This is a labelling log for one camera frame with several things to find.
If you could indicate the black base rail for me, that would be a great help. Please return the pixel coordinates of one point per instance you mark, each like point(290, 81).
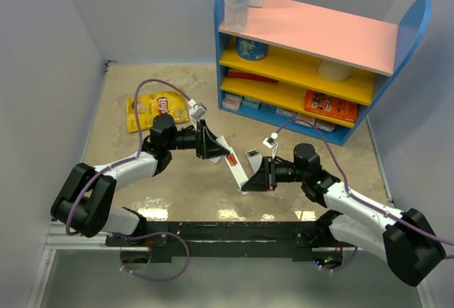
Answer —
point(300, 241)

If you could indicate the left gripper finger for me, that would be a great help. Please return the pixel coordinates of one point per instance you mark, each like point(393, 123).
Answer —
point(213, 155)
point(208, 139)

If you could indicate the teal tissue pack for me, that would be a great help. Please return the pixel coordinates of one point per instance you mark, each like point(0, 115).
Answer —
point(251, 103)

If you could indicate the wide white remote control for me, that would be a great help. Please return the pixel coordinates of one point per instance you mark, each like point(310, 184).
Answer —
point(255, 162)

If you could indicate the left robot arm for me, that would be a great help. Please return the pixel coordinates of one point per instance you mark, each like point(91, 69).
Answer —
point(84, 204)

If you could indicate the orange snack package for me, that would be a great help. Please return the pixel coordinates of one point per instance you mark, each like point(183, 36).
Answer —
point(329, 106)

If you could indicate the red flat box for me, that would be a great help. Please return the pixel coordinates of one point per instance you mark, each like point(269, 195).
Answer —
point(239, 74)

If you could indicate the blue printed can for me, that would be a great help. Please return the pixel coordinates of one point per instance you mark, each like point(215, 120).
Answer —
point(251, 50)

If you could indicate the red battery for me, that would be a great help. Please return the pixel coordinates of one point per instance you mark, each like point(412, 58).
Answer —
point(232, 160)

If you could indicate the tissue pack far left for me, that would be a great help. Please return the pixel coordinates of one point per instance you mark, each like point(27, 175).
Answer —
point(231, 101)

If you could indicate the tissue pack far right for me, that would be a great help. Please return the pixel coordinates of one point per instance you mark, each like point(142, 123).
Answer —
point(324, 125)

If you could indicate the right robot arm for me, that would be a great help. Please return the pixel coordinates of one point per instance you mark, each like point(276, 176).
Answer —
point(404, 240)

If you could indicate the slim white battery cover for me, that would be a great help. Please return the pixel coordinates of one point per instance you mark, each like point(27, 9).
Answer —
point(215, 160)

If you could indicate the tissue pack centre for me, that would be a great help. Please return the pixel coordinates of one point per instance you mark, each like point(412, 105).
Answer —
point(285, 112)

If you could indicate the blue wooden shelf unit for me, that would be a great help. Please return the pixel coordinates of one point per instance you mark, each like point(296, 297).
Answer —
point(299, 35)

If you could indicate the slim white remote control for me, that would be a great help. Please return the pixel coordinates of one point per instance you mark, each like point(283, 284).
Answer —
point(237, 171)

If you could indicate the yellow Lays chips bag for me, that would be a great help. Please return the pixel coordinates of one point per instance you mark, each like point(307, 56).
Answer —
point(151, 105)

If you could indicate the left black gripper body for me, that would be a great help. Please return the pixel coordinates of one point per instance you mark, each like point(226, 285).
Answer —
point(190, 139)

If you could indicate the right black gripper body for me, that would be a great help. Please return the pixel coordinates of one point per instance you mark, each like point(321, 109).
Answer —
point(282, 172)

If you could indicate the tissue pack red label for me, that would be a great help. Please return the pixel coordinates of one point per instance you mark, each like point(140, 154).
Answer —
point(305, 120)

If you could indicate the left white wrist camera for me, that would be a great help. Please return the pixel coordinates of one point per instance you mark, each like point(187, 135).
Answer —
point(196, 110)

